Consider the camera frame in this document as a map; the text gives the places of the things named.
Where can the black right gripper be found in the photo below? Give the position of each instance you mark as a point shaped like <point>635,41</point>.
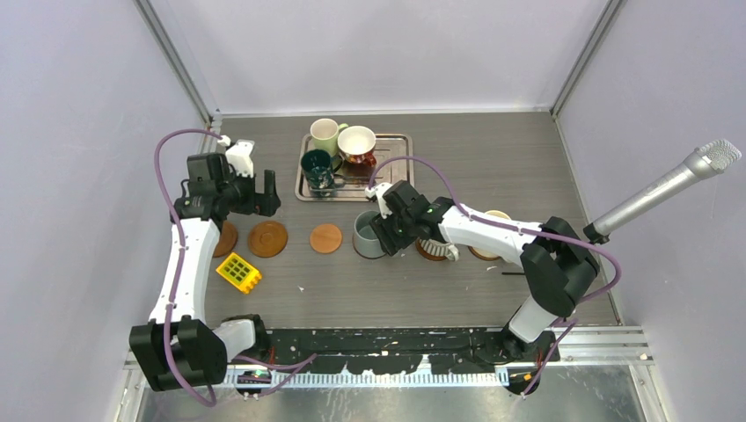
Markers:
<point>391,243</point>

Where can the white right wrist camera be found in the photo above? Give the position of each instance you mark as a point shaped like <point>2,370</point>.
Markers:
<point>376,193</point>

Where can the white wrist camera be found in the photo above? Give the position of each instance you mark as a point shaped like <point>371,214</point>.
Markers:
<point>239,155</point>
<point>376,193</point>

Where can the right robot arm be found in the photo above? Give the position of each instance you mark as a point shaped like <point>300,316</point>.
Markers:
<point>558,270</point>

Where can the light green mug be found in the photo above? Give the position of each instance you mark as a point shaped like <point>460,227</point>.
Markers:
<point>325,133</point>

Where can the dark green mug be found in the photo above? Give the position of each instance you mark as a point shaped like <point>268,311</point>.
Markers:
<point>320,169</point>

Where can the plain light wooden coaster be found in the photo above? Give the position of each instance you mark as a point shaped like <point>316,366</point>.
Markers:
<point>326,238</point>

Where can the yellow toy block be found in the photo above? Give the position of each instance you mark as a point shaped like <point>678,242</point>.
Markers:
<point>239,273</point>

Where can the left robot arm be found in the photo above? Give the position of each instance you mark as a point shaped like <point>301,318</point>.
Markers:
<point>175,348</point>

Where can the grooved wooden coaster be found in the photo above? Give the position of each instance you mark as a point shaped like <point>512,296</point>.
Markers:
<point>484,255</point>
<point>429,251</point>
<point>267,239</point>
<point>227,240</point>

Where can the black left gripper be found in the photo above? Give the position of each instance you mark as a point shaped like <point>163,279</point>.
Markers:
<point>264,204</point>

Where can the grey ribbed mug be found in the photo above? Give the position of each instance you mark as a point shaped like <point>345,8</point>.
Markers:
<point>453,253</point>

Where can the red white mug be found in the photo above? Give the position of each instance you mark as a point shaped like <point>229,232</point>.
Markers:
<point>357,145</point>

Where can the silver microphone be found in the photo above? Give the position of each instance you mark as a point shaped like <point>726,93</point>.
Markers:
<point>704,162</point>

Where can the silver metal tray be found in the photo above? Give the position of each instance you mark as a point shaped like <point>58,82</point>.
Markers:
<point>350,180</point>

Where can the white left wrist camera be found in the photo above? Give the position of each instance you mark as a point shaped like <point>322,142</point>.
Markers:
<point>239,155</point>

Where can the cream mug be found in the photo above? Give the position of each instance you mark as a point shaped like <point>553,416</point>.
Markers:
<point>499,214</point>

